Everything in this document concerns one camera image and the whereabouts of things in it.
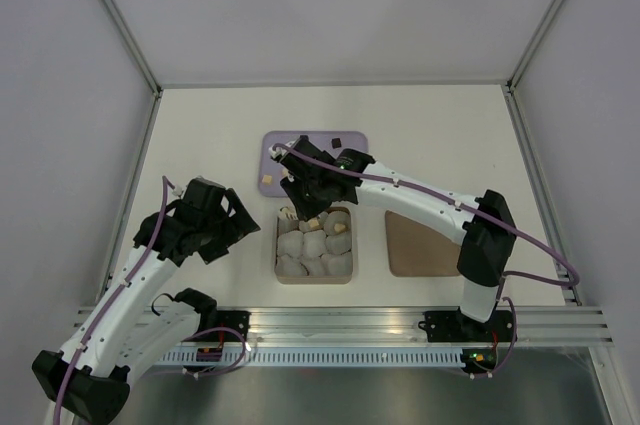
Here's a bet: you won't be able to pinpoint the beige tin box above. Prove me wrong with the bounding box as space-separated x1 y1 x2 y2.
272 206 351 286

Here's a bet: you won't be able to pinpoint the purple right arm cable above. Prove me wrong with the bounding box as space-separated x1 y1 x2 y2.
272 143 581 381

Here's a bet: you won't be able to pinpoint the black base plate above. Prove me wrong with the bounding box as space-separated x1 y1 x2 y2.
418 310 515 343
214 310 251 343

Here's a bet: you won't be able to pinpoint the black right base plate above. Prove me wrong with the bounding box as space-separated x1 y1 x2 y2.
418 310 515 343

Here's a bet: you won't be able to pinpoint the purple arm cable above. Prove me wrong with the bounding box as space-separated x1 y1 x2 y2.
52 175 179 425
272 143 581 381

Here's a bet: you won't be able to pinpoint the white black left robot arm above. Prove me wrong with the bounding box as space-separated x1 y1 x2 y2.
32 177 260 424

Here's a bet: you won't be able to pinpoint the aluminium frame post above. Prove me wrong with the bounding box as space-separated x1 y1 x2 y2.
505 0 567 94
98 0 162 97

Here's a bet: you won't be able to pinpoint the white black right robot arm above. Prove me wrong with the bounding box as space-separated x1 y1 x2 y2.
269 135 516 340

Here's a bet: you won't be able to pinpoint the aluminium frame post left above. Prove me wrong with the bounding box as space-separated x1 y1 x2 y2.
98 0 162 97

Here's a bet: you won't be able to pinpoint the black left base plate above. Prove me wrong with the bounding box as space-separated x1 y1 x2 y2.
214 310 251 343

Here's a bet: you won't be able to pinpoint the aluminium frame post right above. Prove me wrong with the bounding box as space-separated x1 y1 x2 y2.
505 0 567 94

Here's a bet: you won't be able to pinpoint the lilac plastic tray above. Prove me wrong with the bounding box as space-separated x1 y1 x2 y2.
258 130 368 198

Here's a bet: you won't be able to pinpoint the metal tongs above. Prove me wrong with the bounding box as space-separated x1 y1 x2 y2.
278 207 299 221

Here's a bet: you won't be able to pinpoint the aluminium mounting rail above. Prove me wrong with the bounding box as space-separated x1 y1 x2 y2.
74 304 614 346

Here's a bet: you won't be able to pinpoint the beige tin lid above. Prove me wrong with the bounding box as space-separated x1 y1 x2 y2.
385 211 460 278

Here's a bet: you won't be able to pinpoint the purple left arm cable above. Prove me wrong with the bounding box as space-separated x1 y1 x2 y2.
52 175 179 425

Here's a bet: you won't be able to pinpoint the white slotted cable duct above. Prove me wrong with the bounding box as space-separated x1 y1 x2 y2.
156 345 463 368

